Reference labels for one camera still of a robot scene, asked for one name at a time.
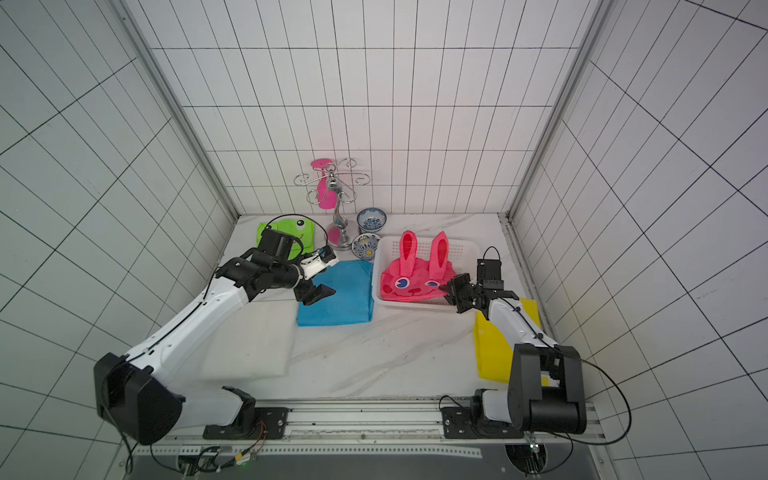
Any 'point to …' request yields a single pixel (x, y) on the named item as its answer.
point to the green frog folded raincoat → (302, 232)
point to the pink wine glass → (327, 199)
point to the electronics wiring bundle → (207, 455)
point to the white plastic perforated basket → (463, 254)
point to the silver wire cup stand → (339, 183)
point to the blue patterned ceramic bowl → (371, 220)
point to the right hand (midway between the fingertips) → (429, 282)
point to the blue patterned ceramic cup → (364, 245)
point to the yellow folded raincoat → (493, 352)
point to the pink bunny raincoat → (411, 279)
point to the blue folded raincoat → (352, 302)
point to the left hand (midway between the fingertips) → (321, 283)
